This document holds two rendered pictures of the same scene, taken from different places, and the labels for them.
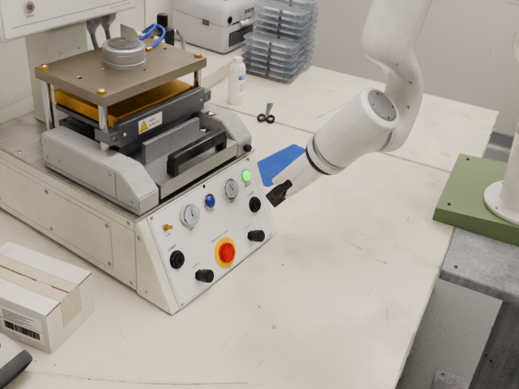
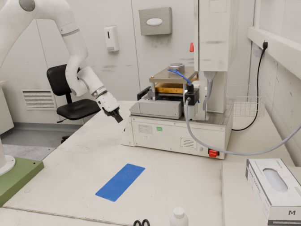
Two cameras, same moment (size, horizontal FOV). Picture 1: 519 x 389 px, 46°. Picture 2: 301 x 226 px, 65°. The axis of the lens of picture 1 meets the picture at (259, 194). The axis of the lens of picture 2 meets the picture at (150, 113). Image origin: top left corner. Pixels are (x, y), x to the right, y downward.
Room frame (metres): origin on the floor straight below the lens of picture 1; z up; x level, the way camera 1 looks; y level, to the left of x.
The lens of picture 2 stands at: (2.22, -0.01, 1.37)
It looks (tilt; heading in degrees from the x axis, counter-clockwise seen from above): 22 degrees down; 173
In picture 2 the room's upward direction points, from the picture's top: 5 degrees counter-clockwise
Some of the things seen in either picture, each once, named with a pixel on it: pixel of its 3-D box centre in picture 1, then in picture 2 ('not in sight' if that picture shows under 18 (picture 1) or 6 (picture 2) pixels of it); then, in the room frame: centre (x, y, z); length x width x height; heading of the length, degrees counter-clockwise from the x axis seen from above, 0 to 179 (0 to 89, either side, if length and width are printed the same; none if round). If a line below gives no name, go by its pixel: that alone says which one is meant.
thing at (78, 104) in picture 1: (128, 82); (176, 80); (1.10, 0.27, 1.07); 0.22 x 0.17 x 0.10; 147
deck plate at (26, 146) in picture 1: (116, 141); (184, 107); (1.12, 0.31, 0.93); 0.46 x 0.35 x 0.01; 57
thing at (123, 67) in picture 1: (120, 67); (182, 78); (1.13, 0.29, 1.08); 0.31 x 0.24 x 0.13; 147
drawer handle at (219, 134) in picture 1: (198, 150); (144, 93); (1.00, 0.12, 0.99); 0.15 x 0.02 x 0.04; 147
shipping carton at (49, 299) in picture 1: (28, 295); not in sight; (0.78, 0.38, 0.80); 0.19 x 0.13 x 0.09; 67
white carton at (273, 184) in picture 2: not in sight; (275, 188); (1.67, 0.44, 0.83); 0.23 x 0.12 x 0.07; 166
